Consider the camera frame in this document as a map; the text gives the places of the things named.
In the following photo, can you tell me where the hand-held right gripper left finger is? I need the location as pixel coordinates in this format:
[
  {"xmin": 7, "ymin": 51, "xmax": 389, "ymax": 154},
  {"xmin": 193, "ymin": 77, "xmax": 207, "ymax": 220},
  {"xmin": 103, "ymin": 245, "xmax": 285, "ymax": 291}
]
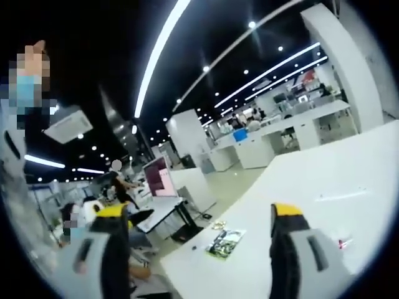
[{"xmin": 52, "ymin": 204, "xmax": 132, "ymax": 299}]

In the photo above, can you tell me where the ceiling air vent panel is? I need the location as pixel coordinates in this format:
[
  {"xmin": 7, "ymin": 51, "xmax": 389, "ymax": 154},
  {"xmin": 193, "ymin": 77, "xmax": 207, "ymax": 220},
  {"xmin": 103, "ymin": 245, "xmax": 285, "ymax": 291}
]
[{"xmin": 43, "ymin": 105, "xmax": 94, "ymax": 145}]

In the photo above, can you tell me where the white desk row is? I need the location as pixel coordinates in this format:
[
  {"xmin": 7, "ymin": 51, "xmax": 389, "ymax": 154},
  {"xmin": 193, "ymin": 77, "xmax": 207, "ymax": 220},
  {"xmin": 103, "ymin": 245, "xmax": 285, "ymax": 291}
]
[{"xmin": 209, "ymin": 98, "xmax": 359, "ymax": 172}]

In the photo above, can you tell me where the pink display screen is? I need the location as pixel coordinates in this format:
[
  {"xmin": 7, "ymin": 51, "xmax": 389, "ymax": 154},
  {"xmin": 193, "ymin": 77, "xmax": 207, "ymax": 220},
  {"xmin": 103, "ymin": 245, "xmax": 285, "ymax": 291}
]
[{"xmin": 143, "ymin": 156, "xmax": 180, "ymax": 199}]

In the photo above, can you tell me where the long ceiling light strip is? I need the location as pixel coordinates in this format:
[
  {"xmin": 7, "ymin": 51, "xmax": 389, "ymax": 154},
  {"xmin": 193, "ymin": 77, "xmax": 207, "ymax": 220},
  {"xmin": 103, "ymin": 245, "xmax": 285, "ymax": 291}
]
[{"xmin": 133, "ymin": 0, "xmax": 191, "ymax": 119}]

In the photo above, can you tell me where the white pillar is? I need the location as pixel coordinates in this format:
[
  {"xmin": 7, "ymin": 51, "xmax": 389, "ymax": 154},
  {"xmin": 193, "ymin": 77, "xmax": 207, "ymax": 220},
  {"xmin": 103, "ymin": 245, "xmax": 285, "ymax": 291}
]
[{"xmin": 165, "ymin": 108, "xmax": 210, "ymax": 171}]

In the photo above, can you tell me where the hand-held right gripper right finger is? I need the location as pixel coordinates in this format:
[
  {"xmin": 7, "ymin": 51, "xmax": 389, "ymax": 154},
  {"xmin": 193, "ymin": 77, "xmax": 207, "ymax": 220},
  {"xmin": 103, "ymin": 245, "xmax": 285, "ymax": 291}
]
[{"xmin": 269, "ymin": 202, "xmax": 359, "ymax": 299}]

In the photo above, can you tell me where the green printed leaflet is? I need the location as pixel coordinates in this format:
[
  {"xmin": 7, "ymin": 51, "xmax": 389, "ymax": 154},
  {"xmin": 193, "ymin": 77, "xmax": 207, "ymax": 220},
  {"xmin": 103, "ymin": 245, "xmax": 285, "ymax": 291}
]
[{"xmin": 204, "ymin": 229, "xmax": 247, "ymax": 259}]

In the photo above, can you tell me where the white table with black legs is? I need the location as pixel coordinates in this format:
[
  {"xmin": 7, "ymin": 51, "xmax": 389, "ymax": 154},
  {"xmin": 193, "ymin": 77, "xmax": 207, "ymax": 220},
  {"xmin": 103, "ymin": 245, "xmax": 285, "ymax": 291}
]
[{"xmin": 135, "ymin": 196, "xmax": 200, "ymax": 240}]

